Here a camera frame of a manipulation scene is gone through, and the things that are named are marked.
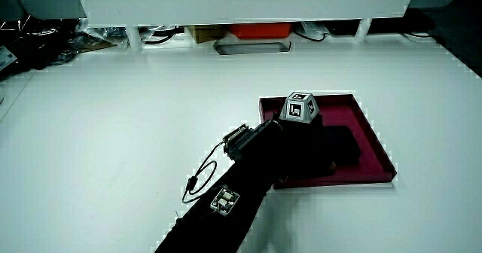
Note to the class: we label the person's right hand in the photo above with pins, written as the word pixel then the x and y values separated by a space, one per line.
pixel 320 144

